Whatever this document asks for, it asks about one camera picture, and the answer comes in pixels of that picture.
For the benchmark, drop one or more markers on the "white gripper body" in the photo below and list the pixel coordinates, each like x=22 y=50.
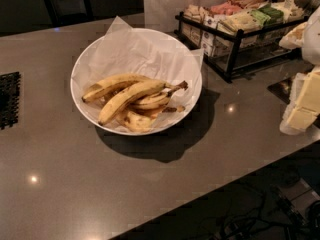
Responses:
x=312 y=40

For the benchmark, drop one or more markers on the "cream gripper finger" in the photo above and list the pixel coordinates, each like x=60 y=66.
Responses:
x=304 y=106

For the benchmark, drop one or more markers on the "yellow banana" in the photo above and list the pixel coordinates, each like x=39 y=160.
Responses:
x=132 y=93
x=152 y=101
x=111 y=84

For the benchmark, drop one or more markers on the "white bowl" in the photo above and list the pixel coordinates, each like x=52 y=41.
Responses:
x=86 y=115

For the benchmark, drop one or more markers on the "bottom spotted banana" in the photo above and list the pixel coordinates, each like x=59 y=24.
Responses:
x=141 y=121

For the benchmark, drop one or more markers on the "dark picture coaster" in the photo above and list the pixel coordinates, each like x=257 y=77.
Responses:
x=282 y=89

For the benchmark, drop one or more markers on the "green packets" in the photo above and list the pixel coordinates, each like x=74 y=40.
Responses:
x=267 y=15

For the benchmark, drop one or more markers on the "pink packets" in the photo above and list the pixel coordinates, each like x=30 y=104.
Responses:
x=225 y=9

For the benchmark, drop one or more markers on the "white paper liner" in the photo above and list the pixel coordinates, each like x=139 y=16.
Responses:
x=143 y=54

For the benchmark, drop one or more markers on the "dark chair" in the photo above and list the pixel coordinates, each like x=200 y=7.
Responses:
x=68 y=12

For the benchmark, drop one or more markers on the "black grid mat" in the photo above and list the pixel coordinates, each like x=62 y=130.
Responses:
x=9 y=99

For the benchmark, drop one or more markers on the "black wire rack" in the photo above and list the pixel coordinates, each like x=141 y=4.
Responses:
x=238 y=61

